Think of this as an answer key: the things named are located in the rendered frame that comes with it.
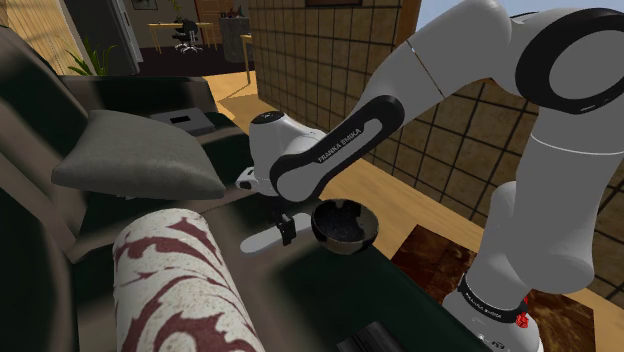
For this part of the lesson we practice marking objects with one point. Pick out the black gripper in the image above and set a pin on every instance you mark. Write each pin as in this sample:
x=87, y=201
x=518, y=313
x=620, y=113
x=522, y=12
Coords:
x=285, y=225

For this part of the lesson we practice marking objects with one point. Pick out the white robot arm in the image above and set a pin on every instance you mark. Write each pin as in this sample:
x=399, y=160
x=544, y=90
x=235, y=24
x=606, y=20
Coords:
x=551, y=185

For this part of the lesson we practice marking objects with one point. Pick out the pale grey oblong flat object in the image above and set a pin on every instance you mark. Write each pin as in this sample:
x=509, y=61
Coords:
x=261, y=240

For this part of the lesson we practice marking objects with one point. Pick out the black bowl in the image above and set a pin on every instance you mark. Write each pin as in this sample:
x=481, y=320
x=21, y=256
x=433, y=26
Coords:
x=341, y=229

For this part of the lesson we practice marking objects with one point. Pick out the dark brown sofa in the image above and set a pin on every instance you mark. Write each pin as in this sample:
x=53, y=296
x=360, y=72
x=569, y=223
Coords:
x=312, y=287

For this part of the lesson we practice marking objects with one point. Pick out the red and white patterned bolster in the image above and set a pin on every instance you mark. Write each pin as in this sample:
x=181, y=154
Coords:
x=170, y=287

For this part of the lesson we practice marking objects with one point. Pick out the black ridged object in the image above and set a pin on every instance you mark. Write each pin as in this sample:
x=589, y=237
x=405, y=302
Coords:
x=370, y=339

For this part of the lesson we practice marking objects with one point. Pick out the grey flat box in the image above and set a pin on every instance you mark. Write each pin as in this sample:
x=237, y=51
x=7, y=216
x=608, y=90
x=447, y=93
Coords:
x=187, y=122

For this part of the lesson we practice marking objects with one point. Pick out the brown patterned robot stand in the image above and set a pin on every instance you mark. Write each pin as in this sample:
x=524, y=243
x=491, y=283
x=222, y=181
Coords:
x=434, y=265

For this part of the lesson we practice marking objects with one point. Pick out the grey cushion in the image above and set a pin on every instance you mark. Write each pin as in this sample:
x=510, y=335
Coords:
x=136, y=156

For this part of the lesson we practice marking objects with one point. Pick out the light wooden table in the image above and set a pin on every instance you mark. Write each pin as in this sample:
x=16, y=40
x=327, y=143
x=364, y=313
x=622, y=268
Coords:
x=246, y=53

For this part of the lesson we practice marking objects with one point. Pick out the dark grey cabinet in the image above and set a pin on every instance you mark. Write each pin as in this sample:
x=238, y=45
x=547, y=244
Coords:
x=234, y=39

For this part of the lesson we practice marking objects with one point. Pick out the black office chair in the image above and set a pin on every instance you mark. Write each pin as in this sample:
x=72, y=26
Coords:
x=187, y=31

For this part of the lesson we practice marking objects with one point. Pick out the light wooden desk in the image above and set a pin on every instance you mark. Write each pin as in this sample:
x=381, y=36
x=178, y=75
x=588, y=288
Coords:
x=163, y=27

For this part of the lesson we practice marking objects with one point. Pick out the green houseplant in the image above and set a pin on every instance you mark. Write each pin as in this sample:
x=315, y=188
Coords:
x=95, y=61

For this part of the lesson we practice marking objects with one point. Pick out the dark grey door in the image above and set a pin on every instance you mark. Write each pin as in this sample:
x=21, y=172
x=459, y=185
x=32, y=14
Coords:
x=105, y=34

